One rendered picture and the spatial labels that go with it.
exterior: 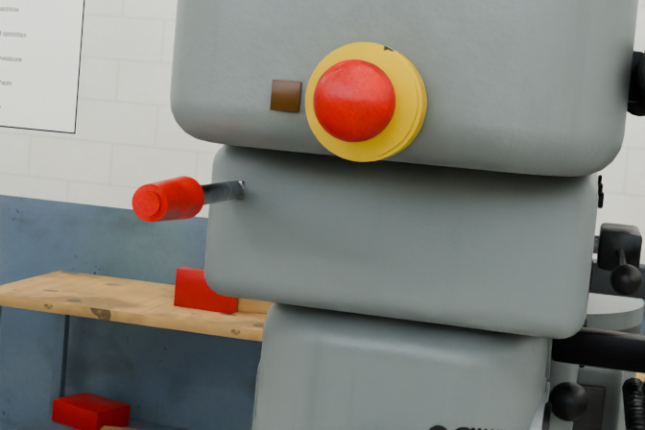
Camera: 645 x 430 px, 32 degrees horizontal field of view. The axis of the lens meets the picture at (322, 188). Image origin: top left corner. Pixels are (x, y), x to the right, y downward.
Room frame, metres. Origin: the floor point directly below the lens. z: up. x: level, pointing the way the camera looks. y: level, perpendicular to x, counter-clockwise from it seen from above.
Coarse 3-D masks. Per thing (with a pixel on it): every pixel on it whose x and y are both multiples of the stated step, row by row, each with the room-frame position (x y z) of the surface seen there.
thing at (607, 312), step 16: (592, 304) 1.28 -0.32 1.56; (608, 304) 1.29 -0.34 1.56; (624, 304) 1.30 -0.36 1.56; (640, 304) 1.31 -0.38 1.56; (592, 320) 1.21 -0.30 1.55; (608, 320) 1.22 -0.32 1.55; (624, 320) 1.25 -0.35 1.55; (640, 320) 1.30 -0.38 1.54; (592, 368) 1.13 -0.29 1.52; (592, 384) 1.13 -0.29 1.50; (608, 384) 1.13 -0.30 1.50; (592, 400) 1.13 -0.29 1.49; (608, 400) 1.13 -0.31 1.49; (592, 416) 1.13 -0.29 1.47; (608, 416) 1.13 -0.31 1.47; (624, 416) 1.23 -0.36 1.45
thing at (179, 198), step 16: (144, 192) 0.57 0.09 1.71; (160, 192) 0.57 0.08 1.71; (176, 192) 0.58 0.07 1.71; (192, 192) 0.60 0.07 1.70; (208, 192) 0.64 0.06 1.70; (224, 192) 0.67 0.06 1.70; (240, 192) 0.70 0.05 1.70; (144, 208) 0.57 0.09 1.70; (160, 208) 0.57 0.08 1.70; (176, 208) 0.58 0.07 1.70; (192, 208) 0.60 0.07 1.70
